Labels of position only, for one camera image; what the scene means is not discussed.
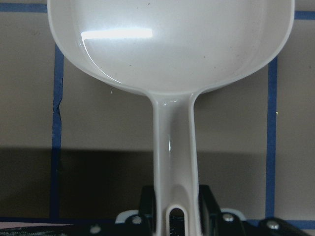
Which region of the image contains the beige plastic dustpan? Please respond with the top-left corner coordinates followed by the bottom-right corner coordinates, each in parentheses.
top-left (47, 0), bottom-right (295, 236)

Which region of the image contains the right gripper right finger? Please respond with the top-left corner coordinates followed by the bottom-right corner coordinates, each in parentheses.
top-left (198, 185), bottom-right (221, 236)

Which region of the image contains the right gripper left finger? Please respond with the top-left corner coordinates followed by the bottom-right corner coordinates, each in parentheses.
top-left (138, 186), bottom-right (157, 236)

